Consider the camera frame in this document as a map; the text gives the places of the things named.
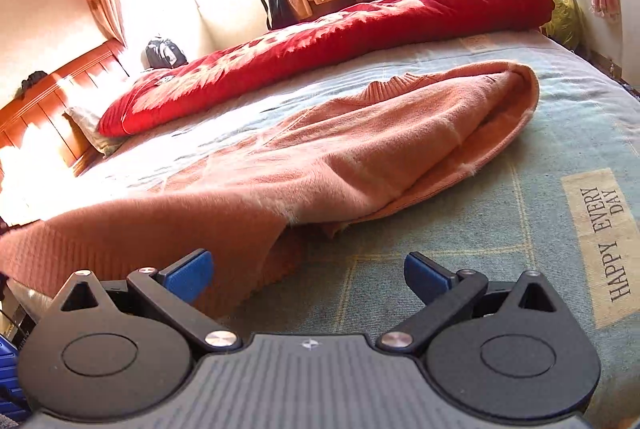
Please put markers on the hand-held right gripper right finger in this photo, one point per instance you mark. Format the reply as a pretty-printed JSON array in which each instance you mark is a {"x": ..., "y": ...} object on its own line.
[{"x": 427, "y": 276}]

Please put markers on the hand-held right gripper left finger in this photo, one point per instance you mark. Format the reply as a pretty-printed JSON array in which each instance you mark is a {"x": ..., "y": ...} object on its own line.
[{"x": 187, "y": 274}]

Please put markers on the orange knitted sweater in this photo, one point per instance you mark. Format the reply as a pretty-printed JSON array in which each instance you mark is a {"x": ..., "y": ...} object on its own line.
[{"x": 300, "y": 149}]

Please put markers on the grey checked pillow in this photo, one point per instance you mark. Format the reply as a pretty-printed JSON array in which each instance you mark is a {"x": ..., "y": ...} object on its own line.
[{"x": 92, "y": 129}]

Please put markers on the blue ribbed case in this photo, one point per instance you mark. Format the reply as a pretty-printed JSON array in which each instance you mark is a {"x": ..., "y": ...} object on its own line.
[{"x": 10, "y": 374}]

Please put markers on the wooden headboard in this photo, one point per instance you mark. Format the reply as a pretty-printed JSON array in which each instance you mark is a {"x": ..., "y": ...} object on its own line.
[{"x": 50, "y": 109}]

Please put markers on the grey backpack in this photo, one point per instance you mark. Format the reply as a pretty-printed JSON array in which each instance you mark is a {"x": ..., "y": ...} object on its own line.
[{"x": 165, "y": 54}]

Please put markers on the small dark cloth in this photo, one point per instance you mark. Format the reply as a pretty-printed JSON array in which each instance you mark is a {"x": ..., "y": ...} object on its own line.
[{"x": 32, "y": 84}]

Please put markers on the red quilt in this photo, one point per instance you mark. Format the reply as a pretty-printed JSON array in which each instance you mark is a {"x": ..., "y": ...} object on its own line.
[{"x": 325, "y": 44}]

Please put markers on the black hanging cloth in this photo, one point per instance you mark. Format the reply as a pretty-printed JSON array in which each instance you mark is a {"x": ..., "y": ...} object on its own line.
[{"x": 277, "y": 9}]

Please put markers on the yellow-green bag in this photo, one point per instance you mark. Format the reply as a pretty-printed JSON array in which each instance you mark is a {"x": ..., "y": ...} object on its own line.
[{"x": 562, "y": 21}]

